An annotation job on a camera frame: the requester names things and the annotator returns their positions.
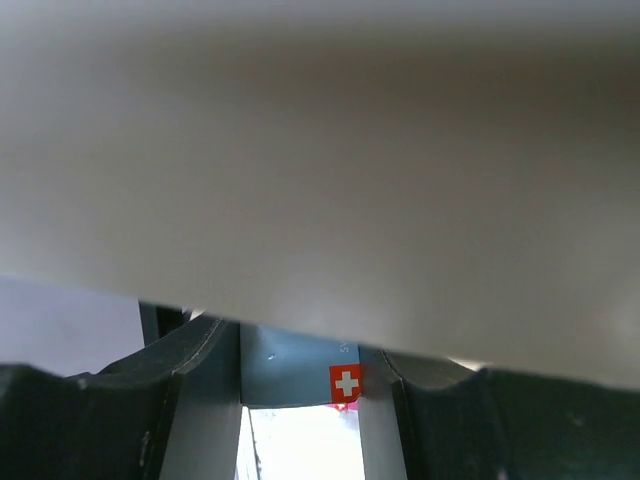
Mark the beige three-tier shelf rack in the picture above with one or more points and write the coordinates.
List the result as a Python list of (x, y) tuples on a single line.
[(443, 178)]

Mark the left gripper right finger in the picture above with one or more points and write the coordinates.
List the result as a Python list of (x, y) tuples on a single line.
[(435, 419)]

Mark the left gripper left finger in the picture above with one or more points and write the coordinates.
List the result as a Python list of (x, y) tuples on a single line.
[(168, 411)]

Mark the light blue toothpaste box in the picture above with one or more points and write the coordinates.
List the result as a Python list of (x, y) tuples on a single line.
[(282, 369)]

